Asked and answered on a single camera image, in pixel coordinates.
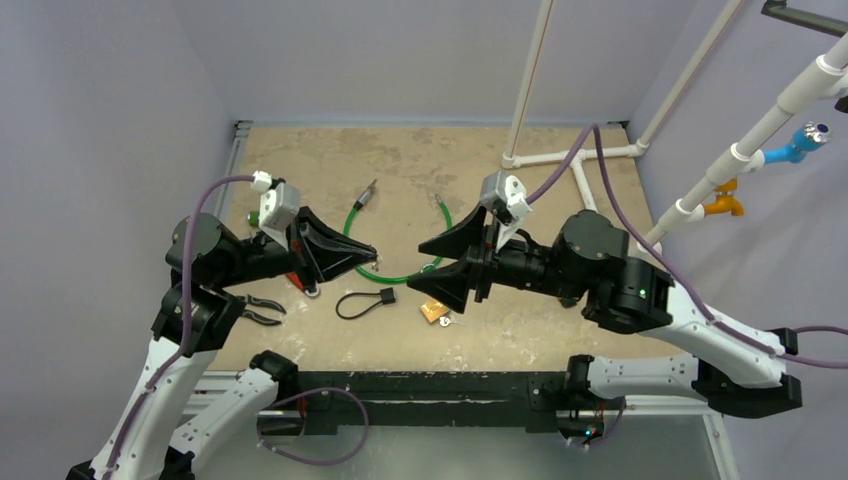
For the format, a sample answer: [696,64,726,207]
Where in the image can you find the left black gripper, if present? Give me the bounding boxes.
[216,204,376,290]

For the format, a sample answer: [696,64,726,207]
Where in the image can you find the blue tap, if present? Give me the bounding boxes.
[764,121,832,165]

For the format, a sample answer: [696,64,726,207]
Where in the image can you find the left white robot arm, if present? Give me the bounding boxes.
[69,207,377,479]

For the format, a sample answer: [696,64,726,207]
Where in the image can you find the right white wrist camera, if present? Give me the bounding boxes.
[479,170,532,251]

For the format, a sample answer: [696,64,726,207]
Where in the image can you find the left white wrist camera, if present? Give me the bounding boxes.
[251,170,301,250]

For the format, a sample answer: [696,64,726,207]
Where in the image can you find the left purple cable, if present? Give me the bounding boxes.
[102,174,371,480]

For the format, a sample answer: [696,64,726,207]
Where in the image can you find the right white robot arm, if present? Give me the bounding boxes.
[408,208,802,419]

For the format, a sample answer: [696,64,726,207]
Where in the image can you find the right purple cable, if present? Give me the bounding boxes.
[526,123,848,371]

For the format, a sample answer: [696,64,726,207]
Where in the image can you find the orange tap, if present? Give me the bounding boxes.
[703,178,745,217]

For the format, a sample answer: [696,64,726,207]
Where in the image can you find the white pvc pipe frame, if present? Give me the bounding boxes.
[501,1,847,256]

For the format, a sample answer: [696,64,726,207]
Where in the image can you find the red handled adjustable wrench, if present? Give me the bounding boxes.
[286,272,321,298]

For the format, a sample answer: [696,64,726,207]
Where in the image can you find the black loop cord with tag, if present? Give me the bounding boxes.
[335,287,397,322]

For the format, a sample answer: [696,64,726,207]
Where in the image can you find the green cable lock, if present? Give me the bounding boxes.
[343,180,453,286]

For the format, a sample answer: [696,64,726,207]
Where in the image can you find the orange black brush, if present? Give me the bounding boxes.
[558,298,579,309]

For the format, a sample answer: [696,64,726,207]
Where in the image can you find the purple cable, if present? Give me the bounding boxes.
[102,174,371,480]
[526,123,848,371]

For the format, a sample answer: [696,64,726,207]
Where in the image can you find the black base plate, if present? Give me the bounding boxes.
[278,371,625,437]

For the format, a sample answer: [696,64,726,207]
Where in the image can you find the black handled pliers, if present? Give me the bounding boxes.
[239,294,287,327]

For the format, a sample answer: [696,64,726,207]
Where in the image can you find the brass padlock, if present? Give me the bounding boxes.
[419,300,450,324]

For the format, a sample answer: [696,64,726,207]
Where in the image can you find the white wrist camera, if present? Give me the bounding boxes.
[479,170,532,251]
[251,170,301,250]

